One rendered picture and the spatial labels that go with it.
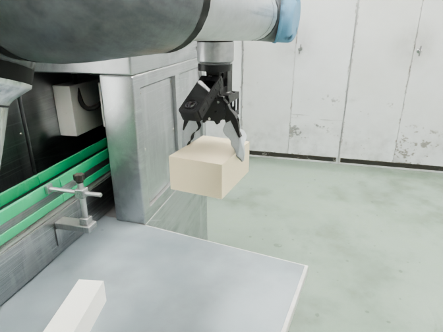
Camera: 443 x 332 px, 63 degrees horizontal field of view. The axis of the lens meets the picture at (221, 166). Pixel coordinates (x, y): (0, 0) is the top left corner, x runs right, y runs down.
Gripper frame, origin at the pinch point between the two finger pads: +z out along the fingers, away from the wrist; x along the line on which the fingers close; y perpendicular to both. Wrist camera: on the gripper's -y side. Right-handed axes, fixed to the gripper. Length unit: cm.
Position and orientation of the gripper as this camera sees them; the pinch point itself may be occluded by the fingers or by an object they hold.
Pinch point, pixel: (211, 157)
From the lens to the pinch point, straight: 80.1
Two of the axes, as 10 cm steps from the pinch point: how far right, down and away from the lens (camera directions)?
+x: -9.2, -1.5, 3.7
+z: 0.0, 9.3, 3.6
